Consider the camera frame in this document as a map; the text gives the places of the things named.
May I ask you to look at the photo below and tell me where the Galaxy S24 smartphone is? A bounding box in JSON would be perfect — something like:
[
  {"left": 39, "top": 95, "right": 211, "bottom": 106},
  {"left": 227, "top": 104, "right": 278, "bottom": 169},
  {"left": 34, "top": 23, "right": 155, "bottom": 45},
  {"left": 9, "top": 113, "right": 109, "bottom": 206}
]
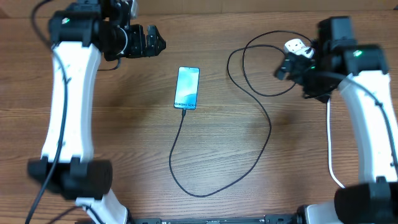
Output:
[{"left": 174, "top": 67, "right": 200, "bottom": 110}]

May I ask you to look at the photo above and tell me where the white power strip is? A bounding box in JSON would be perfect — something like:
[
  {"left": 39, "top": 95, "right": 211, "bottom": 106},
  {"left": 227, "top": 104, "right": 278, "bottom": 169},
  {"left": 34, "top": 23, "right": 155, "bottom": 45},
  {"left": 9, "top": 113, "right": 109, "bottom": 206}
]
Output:
[{"left": 284, "top": 39, "right": 307, "bottom": 54}]

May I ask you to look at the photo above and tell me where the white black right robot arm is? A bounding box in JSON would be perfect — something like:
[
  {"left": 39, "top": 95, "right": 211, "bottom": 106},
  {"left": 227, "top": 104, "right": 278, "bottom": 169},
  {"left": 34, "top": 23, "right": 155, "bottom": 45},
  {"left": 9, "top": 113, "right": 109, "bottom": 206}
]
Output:
[{"left": 275, "top": 16, "right": 397, "bottom": 223}]

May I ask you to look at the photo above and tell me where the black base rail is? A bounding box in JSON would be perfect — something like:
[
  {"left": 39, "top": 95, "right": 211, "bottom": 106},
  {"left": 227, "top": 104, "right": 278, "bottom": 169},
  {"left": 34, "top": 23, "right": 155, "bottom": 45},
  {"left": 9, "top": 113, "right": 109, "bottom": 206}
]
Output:
[{"left": 134, "top": 213, "right": 306, "bottom": 224}]

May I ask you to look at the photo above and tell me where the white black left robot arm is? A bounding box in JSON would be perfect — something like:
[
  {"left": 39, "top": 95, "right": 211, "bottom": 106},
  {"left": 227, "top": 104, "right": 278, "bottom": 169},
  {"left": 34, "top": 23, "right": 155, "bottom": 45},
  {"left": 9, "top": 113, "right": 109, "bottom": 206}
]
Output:
[{"left": 27, "top": 0, "right": 166, "bottom": 223}]

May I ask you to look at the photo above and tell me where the cardboard back panel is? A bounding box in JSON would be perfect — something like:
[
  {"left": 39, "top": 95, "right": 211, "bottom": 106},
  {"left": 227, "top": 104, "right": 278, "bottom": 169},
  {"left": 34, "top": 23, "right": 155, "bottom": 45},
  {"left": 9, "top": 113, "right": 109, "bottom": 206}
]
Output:
[{"left": 1, "top": 0, "right": 397, "bottom": 19}]

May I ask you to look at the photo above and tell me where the black USB charging cable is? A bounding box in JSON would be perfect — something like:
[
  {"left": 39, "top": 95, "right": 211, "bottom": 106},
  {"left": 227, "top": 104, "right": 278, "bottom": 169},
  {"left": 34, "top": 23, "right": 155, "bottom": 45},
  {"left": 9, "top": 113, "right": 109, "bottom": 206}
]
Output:
[{"left": 169, "top": 30, "right": 313, "bottom": 198}]

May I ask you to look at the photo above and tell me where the white charger plug adapter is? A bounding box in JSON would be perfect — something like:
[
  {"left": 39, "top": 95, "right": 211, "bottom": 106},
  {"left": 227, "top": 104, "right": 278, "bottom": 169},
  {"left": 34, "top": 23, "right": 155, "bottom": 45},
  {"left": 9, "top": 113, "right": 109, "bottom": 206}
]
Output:
[{"left": 294, "top": 47, "right": 315, "bottom": 59}]

